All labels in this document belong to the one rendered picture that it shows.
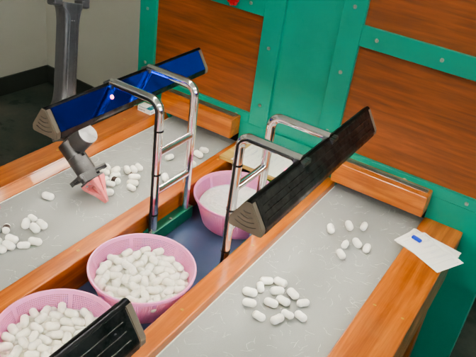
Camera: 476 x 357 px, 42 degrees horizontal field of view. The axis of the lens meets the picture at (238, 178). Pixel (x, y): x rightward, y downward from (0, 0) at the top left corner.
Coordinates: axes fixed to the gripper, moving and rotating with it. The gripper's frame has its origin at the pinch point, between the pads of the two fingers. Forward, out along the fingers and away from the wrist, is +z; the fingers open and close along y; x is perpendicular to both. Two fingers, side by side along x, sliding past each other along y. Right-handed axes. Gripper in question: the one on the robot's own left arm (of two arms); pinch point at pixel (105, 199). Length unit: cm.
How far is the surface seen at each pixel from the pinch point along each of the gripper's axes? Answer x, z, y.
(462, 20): -90, 14, 59
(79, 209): 3.9, -1.6, -6.3
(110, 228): -7.4, 8.1, -9.4
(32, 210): 9.5, -8.2, -15.5
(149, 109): 14, -22, 50
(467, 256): -53, 74, 59
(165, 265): -17.4, 23.9, -9.2
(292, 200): -61, 26, -6
